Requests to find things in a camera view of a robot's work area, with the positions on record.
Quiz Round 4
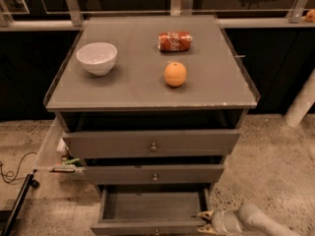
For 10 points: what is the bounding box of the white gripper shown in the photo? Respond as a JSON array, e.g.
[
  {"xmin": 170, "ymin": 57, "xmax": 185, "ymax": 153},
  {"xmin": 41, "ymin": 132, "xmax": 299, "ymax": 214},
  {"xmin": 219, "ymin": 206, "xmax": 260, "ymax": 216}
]
[{"xmin": 197, "ymin": 210, "xmax": 244, "ymax": 235}]

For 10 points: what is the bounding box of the grey bottom drawer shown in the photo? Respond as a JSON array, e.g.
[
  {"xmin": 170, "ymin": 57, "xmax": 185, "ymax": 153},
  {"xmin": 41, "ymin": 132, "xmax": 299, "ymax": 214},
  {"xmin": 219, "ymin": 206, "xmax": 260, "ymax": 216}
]
[{"xmin": 91, "ymin": 184, "xmax": 210, "ymax": 236}]

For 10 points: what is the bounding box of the grey drawer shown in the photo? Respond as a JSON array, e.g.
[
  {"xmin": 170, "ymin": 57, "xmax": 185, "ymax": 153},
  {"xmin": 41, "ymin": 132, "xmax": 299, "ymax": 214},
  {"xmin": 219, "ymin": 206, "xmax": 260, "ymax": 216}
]
[
  {"xmin": 83, "ymin": 164, "xmax": 224, "ymax": 185},
  {"xmin": 63, "ymin": 130, "xmax": 240, "ymax": 159},
  {"xmin": 91, "ymin": 184, "xmax": 210, "ymax": 236}
]

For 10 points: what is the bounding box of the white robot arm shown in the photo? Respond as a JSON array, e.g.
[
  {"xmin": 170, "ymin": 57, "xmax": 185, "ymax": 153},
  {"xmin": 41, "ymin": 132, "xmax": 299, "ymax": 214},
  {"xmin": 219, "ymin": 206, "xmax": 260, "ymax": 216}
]
[{"xmin": 197, "ymin": 204, "xmax": 302, "ymax": 236}]

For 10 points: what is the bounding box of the grey middle drawer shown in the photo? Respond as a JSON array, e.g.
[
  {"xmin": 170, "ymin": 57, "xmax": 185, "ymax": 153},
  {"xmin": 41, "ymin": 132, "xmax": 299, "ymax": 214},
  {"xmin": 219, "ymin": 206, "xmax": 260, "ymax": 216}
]
[{"xmin": 83, "ymin": 164, "xmax": 224, "ymax": 185}]

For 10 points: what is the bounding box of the grey top drawer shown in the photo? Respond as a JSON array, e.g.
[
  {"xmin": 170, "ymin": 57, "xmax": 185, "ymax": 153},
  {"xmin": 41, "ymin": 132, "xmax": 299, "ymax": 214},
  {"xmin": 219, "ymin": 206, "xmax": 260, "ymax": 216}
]
[{"xmin": 63, "ymin": 130, "xmax": 240, "ymax": 159}]

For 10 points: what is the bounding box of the grey drawer cabinet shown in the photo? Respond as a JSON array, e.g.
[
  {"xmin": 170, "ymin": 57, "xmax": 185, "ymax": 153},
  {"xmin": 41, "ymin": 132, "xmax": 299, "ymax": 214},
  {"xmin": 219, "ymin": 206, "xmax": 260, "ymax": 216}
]
[{"xmin": 43, "ymin": 14, "xmax": 261, "ymax": 195}]

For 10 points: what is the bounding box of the orange fruit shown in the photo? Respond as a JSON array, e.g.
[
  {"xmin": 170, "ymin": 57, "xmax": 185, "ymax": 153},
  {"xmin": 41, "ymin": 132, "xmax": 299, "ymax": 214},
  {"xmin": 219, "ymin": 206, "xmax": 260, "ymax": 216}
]
[{"xmin": 163, "ymin": 62, "xmax": 187, "ymax": 87}]

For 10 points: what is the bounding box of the black stand leg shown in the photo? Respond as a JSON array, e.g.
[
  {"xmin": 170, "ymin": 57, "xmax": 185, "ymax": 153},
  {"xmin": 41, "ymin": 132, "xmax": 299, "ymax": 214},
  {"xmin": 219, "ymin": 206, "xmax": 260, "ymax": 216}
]
[{"xmin": 1, "ymin": 170, "xmax": 39, "ymax": 236}]

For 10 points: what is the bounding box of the red soda can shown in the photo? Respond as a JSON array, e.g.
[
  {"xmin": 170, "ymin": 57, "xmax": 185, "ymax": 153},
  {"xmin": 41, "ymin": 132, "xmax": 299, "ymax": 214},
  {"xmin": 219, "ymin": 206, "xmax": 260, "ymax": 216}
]
[{"xmin": 157, "ymin": 31, "xmax": 193, "ymax": 52}]

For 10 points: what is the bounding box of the white ceramic bowl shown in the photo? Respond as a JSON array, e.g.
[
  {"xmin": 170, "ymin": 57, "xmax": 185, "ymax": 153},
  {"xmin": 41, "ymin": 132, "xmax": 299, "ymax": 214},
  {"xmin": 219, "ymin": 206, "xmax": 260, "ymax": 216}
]
[{"xmin": 76, "ymin": 42, "xmax": 118, "ymax": 76}]

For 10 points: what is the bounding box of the small orange on ledge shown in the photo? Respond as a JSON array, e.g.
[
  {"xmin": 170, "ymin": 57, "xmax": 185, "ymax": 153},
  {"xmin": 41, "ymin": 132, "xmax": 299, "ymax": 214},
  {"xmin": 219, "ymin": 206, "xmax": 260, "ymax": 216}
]
[{"xmin": 305, "ymin": 10, "xmax": 315, "ymax": 23}]

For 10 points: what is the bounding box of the white post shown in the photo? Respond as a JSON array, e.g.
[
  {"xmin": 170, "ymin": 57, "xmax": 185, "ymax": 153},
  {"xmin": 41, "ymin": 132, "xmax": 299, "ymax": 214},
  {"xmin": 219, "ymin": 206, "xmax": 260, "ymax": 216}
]
[{"xmin": 284, "ymin": 69, "xmax": 315, "ymax": 128}]

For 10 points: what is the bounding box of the black cable on floor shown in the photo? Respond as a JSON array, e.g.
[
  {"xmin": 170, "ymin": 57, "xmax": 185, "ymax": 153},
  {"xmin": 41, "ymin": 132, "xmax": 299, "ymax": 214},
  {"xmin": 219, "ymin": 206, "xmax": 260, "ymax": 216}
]
[{"xmin": 0, "ymin": 151, "xmax": 38, "ymax": 185}]

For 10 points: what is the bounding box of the metal window rail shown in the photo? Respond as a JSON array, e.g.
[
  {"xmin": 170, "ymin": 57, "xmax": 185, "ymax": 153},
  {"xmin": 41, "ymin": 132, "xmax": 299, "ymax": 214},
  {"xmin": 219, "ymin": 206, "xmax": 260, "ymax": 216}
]
[{"xmin": 0, "ymin": 0, "xmax": 314, "ymax": 31}]

